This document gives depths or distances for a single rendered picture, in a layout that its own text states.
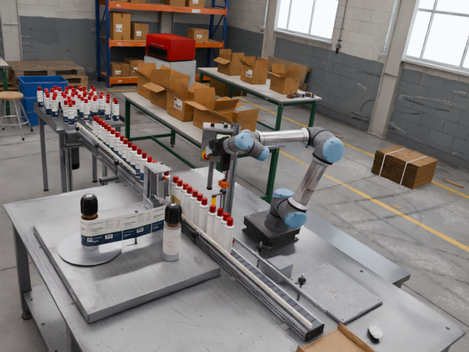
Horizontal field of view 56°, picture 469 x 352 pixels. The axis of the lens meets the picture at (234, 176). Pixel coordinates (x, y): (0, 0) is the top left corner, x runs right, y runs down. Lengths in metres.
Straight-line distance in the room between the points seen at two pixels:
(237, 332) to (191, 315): 0.22
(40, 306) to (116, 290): 1.08
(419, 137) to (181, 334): 6.38
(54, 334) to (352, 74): 6.94
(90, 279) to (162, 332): 0.44
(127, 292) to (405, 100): 6.50
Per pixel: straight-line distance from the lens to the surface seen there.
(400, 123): 7.97
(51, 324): 2.96
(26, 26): 9.57
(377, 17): 8.26
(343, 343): 2.05
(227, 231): 2.25
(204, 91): 4.66
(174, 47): 7.67
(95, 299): 2.05
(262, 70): 6.94
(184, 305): 2.08
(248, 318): 2.05
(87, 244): 2.30
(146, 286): 2.10
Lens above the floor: 2.18
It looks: 24 degrees down
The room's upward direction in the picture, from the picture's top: 7 degrees clockwise
